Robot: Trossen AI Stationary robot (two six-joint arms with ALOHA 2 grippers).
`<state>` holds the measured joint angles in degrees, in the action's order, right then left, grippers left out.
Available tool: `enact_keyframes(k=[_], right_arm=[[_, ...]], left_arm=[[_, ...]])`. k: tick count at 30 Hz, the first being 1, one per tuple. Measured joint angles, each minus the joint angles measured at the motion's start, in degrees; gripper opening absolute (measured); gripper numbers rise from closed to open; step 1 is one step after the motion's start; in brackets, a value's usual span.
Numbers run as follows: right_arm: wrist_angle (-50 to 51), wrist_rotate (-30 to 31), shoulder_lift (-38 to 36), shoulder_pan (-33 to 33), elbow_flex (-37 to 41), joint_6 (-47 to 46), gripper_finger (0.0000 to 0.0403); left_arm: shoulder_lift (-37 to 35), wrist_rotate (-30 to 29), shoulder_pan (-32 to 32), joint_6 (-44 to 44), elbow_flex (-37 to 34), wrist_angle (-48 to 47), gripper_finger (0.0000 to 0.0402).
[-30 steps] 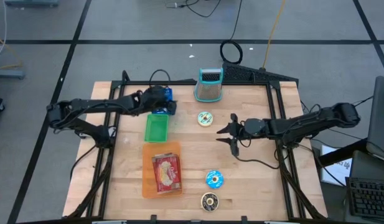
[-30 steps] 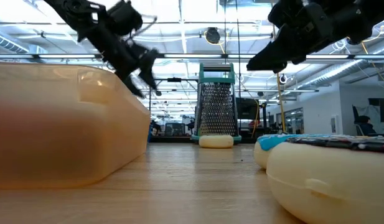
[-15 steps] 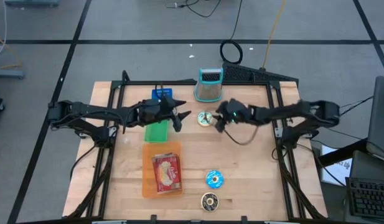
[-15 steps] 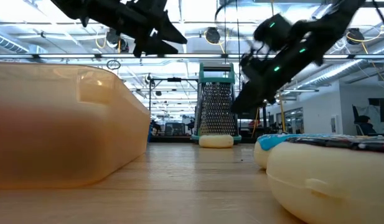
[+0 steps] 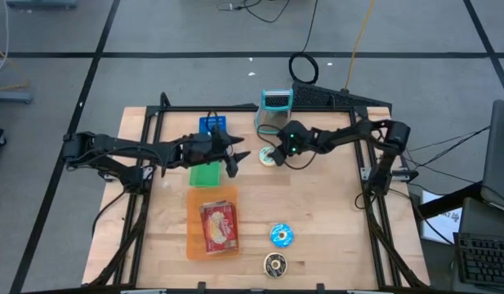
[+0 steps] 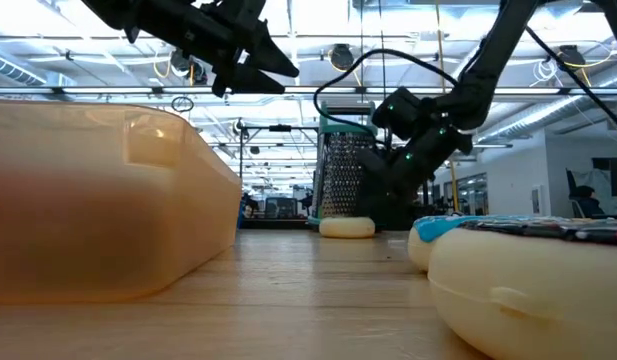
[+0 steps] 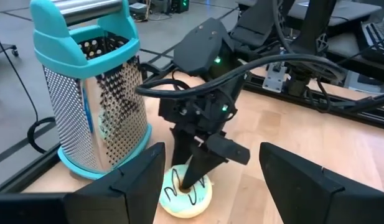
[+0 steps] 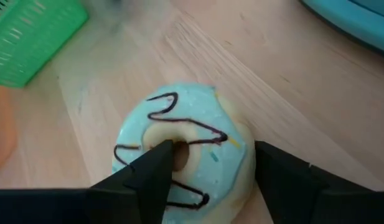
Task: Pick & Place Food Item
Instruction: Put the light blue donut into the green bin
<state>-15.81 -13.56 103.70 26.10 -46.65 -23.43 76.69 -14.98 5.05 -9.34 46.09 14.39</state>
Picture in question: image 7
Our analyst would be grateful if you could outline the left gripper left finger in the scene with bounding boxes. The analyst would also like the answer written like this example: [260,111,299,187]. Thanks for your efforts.
[63,142,166,224]

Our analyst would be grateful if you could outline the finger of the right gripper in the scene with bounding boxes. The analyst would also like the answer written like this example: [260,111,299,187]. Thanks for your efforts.
[180,133,251,191]
[171,127,196,167]

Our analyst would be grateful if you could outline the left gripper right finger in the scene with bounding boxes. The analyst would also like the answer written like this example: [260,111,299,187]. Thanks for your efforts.
[259,142,364,224]

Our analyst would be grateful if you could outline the teal steel box grater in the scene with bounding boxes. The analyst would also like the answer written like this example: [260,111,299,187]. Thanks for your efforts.
[29,0,153,181]

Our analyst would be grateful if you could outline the black computer with green light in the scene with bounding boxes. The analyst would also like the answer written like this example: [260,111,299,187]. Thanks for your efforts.
[169,0,190,14]

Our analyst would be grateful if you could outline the black keyboard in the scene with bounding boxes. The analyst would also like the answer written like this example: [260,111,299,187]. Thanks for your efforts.
[359,21,384,65]

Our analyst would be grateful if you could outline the grey laptop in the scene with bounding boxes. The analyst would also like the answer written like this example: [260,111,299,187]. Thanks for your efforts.
[287,0,383,27]

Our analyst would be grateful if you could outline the black cart caster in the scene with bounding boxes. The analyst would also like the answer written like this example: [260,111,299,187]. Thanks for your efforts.
[0,43,20,58]

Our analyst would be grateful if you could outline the silver metal bracket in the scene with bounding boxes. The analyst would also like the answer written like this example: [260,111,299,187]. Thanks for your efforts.
[262,63,288,94]

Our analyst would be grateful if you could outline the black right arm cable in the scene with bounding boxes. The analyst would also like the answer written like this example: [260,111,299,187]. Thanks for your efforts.
[134,53,347,99]

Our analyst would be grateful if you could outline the black aluminium table frame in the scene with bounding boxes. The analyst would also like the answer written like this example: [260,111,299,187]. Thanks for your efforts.
[0,60,384,194]

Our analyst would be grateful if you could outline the black coiled cable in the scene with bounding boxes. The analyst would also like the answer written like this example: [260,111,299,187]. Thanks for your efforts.
[0,26,60,156]

